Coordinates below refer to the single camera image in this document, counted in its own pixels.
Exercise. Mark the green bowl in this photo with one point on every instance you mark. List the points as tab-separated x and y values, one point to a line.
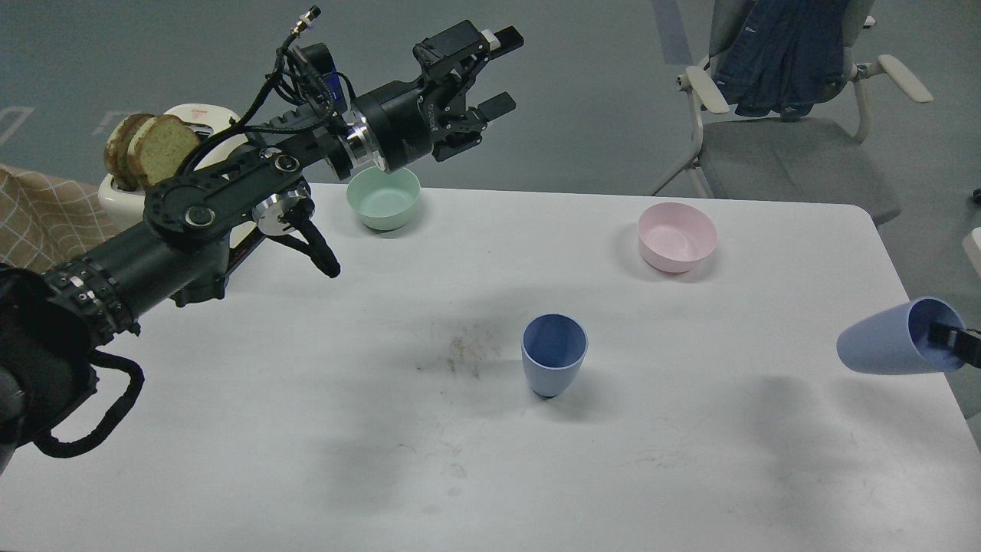
384	201

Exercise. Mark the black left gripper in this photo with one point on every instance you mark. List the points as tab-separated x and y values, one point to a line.
430	115

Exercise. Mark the beige checked cloth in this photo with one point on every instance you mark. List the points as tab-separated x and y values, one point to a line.
46	220

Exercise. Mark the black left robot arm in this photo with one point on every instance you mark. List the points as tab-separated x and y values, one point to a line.
242	185

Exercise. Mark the pink bowl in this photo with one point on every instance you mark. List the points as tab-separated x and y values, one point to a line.
675	237

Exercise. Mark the bread slice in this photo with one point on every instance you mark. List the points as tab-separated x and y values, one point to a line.
115	151
157	150

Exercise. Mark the grey office chair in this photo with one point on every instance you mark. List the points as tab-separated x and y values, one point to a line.
816	159

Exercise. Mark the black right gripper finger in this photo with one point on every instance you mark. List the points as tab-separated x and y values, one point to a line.
955	339

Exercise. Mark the rear bread slice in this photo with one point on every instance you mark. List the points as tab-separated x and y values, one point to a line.
115	151

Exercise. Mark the blue cup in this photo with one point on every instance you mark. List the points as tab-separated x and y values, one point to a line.
553	348
896	341

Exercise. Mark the front bread slice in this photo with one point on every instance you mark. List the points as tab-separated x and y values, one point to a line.
157	150

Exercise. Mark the cream toaster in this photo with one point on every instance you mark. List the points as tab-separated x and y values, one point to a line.
125	209

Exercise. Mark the blue denim jacket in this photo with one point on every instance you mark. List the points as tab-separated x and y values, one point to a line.
778	57

